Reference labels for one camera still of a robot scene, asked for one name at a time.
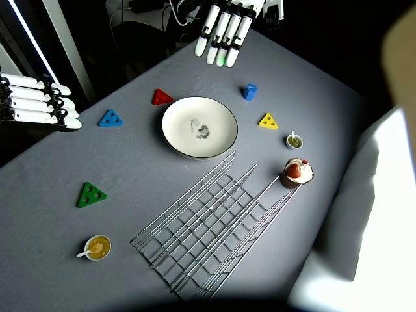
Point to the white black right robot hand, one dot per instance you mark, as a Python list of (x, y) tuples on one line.
[(29, 116)]

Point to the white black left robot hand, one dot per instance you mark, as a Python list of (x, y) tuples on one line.
[(224, 29)]

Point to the white cabinet panel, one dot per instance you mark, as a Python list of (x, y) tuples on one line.
[(6, 61)]

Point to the blue hexagonal block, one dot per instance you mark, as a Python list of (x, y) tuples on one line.
[(249, 94)]

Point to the blue triangle block three holes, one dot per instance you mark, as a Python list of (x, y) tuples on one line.
[(110, 123)]

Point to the white light strip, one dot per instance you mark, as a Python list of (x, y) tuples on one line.
[(31, 34)]

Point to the black chair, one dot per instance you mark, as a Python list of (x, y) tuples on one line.
[(139, 39)]

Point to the red triangle block three holes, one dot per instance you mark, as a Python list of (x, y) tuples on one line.
[(161, 96)]

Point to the green triangle block three holes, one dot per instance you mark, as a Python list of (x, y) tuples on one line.
[(85, 203)]

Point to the yellow triangle block three holes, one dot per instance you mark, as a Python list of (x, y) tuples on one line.
[(268, 126)]

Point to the small white spoon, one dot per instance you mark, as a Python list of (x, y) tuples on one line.
[(292, 134)]

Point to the small bowl with green sauce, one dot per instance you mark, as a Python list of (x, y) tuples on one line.
[(295, 147)]

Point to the white plastic spoon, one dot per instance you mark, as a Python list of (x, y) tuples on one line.
[(83, 254)]

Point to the white bowl with yellow food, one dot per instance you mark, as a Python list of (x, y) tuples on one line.
[(105, 252)]

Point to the cupcake with cream and strawberry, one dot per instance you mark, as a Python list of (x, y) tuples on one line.
[(292, 182)]

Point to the tan blurred foreground object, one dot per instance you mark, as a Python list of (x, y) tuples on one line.
[(403, 58)]

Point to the white blurred foreground object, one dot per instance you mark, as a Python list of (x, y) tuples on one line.
[(373, 211)]

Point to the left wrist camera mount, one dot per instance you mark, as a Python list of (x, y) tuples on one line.
[(274, 11)]

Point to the white metal post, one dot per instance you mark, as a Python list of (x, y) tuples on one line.
[(68, 42)]

